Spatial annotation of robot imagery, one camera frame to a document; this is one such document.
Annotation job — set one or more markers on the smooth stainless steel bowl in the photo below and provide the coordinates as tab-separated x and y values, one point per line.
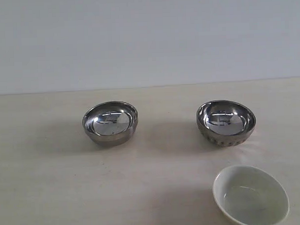
111	123

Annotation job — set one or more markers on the ribbed stainless steel bowl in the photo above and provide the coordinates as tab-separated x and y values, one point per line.
225	123

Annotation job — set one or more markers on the white ceramic bowl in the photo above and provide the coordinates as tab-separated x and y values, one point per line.
247	195

